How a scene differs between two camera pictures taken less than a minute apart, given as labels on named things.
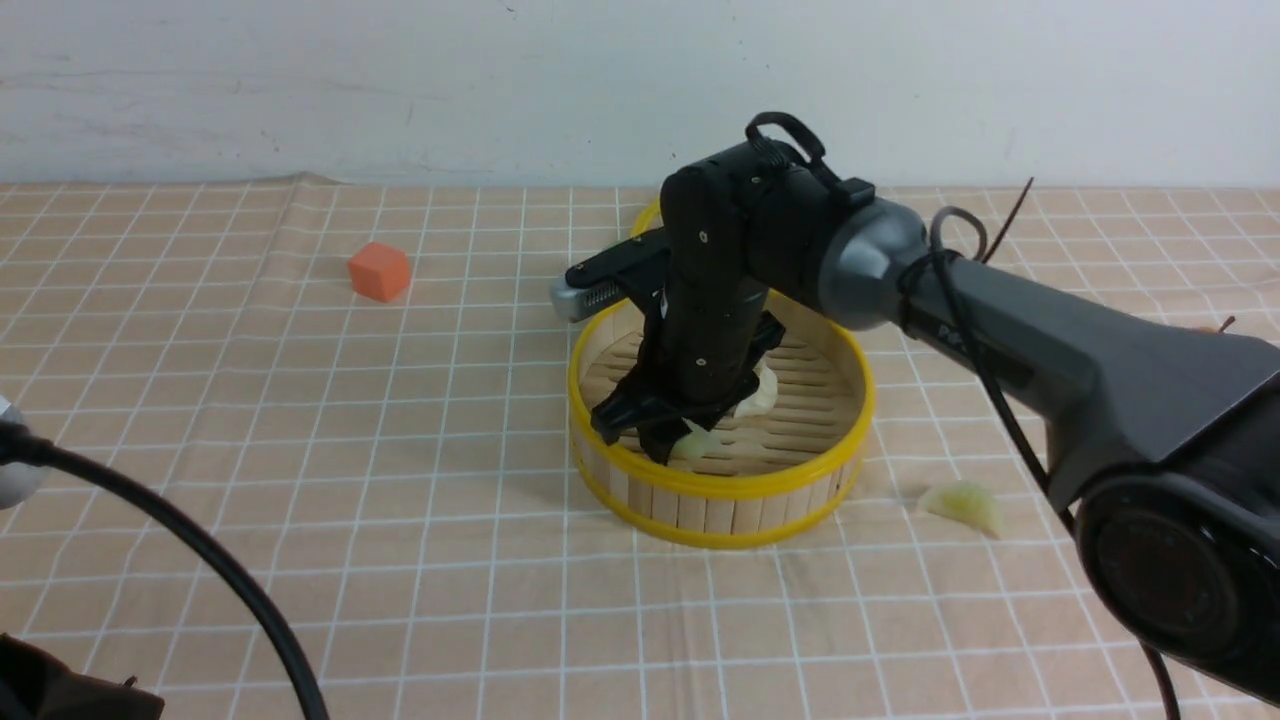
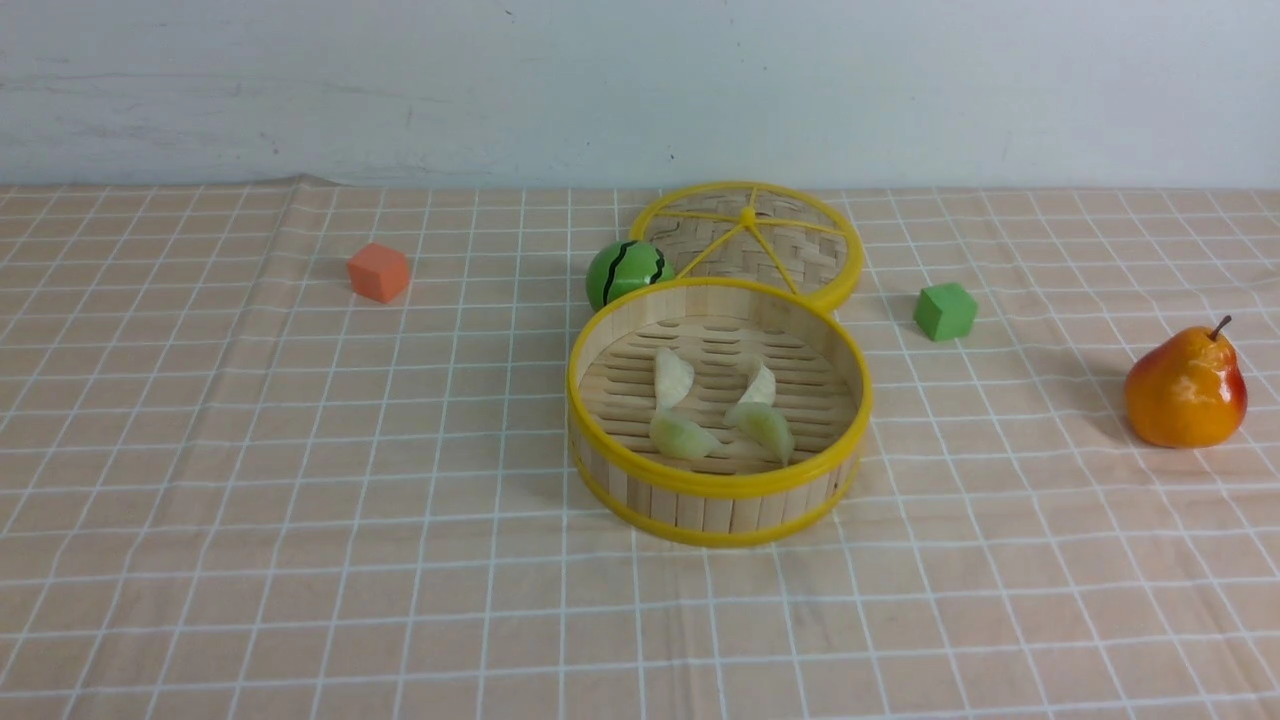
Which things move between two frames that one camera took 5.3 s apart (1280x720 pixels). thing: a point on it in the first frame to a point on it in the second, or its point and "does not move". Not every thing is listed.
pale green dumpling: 698,444 does not move
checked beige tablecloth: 364,390 does not move
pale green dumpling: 968,503 to 764,427
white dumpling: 764,398 does not move
